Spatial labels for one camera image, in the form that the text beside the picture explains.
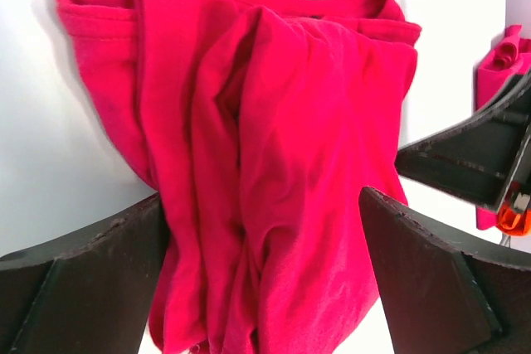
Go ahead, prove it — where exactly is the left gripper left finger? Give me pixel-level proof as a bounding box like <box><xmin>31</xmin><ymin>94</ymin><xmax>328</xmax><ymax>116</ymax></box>
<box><xmin>1</xmin><ymin>195</ymin><xmax>168</xmax><ymax>354</ymax></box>

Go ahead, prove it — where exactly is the folded magenta t shirt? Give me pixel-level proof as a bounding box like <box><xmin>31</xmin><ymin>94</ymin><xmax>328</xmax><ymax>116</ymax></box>
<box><xmin>474</xmin><ymin>25</ymin><xmax>530</xmax><ymax>230</ymax></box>

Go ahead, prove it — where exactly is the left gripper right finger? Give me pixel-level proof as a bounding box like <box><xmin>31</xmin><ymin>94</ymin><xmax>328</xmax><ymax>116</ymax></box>
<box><xmin>359</xmin><ymin>187</ymin><xmax>530</xmax><ymax>354</ymax></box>

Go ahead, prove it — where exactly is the crimson red t shirt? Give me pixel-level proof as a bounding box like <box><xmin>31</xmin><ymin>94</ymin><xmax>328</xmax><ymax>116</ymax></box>
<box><xmin>56</xmin><ymin>0</ymin><xmax>421</xmax><ymax>353</ymax></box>

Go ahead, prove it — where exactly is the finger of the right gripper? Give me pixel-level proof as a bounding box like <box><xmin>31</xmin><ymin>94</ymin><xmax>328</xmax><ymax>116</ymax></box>
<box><xmin>395</xmin><ymin>73</ymin><xmax>530</xmax><ymax>210</ymax></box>

